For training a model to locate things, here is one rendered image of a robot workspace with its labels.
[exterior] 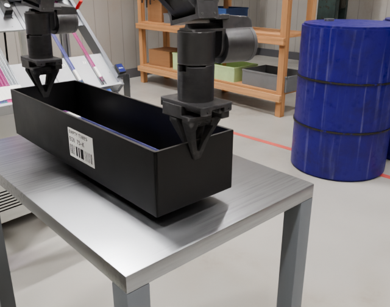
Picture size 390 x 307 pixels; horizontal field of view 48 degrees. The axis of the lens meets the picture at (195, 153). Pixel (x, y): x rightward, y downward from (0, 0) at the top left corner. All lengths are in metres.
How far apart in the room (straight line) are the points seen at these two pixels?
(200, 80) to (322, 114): 2.19
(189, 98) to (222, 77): 3.99
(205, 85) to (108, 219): 0.28
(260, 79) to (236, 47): 3.66
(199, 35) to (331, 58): 2.13
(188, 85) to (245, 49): 0.11
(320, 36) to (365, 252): 1.26
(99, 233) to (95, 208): 0.09
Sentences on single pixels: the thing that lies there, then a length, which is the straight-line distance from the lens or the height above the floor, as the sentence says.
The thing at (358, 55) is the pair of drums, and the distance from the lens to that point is 2.73.
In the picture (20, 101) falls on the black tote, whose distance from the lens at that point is 1.11.
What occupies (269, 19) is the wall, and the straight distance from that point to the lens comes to 7.86.
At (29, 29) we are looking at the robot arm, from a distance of 1.15.
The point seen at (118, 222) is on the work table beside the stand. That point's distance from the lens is 0.76.
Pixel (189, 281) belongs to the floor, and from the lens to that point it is 1.94.
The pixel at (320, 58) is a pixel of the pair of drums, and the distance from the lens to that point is 2.78.
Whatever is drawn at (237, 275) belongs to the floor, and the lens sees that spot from 1.99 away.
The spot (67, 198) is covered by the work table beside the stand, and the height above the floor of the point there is 0.80.
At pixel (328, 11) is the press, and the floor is 0.84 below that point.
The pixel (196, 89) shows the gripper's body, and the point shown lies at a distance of 0.67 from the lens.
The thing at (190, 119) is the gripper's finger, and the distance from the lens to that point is 0.67.
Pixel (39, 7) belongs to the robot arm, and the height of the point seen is 1.12.
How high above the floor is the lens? 1.17
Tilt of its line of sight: 21 degrees down
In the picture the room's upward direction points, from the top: straight up
